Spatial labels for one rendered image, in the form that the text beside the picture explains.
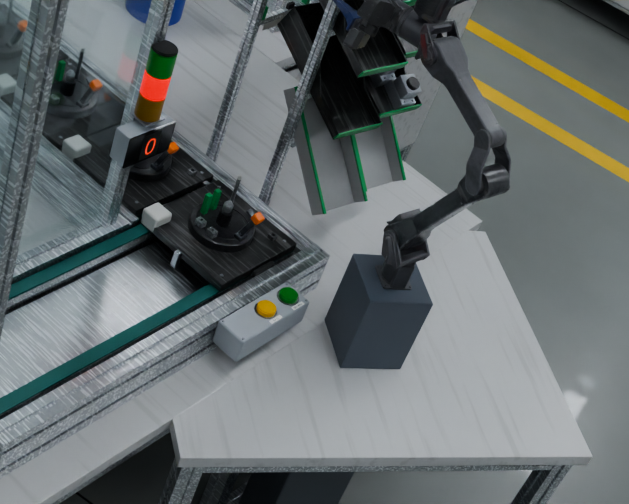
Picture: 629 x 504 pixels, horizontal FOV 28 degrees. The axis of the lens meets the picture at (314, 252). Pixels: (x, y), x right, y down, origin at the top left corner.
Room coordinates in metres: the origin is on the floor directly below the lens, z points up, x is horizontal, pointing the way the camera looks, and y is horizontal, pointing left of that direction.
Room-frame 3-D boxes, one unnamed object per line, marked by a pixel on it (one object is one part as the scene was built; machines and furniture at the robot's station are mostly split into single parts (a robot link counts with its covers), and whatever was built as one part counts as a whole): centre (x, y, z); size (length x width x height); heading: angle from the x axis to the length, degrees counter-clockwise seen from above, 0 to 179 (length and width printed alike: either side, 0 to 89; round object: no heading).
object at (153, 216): (2.00, 0.33, 0.97); 0.05 x 0.05 x 0.04; 64
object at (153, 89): (1.93, 0.39, 1.34); 0.05 x 0.05 x 0.05
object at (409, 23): (2.11, -0.03, 1.54); 0.07 x 0.06 x 0.09; 73
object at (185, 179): (2.16, 0.43, 1.01); 0.24 x 0.24 x 0.13; 64
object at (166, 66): (1.93, 0.39, 1.39); 0.05 x 0.05 x 0.05
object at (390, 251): (2.00, -0.16, 1.15); 0.09 x 0.07 x 0.06; 142
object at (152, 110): (1.93, 0.39, 1.29); 0.05 x 0.05 x 0.05
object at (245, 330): (1.87, 0.05, 0.93); 0.21 x 0.07 x 0.06; 154
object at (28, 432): (1.73, 0.19, 0.91); 0.89 x 0.06 x 0.11; 154
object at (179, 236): (2.04, 0.20, 0.96); 0.24 x 0.24 x 0.02; 64
